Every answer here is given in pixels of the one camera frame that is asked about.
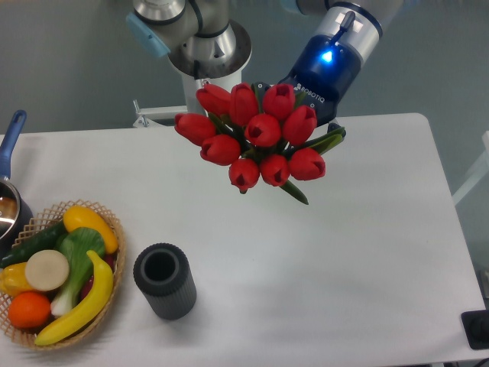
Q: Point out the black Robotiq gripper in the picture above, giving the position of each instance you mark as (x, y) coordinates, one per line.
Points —
(324, 72)

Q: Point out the red tulip bouquet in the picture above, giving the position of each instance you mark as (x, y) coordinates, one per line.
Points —
(259, 136)

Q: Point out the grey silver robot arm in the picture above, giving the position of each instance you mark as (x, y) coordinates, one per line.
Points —
(205, 46)

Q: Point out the dark grey ribbed vase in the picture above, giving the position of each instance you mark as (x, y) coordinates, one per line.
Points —
(163, 275)

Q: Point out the green white bok choy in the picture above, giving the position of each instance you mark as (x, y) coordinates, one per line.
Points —
(74, 247)

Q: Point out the yellow plastic banana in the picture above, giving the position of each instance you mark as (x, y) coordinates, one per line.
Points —
(86, 310)

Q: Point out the black device at edge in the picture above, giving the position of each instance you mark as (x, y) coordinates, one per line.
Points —
(475, 324)

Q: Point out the green plastic cucumber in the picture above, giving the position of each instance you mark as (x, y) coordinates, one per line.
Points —
(45, 239)

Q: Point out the beige round slice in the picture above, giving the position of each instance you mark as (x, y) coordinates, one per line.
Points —
(47, 270)

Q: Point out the yellow plastic bell pepper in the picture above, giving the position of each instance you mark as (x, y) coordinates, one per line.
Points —
(13, 280)

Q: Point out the orange plastic orange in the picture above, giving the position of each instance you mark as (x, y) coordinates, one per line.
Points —
(29, 310)

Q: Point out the woven wicker basket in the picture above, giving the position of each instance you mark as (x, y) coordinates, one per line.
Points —
(41, 221)

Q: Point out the white frame at right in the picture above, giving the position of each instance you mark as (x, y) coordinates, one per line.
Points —
(476, 172)

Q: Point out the blue handled saucepan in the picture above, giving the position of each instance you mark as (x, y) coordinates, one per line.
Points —
(15, 213)

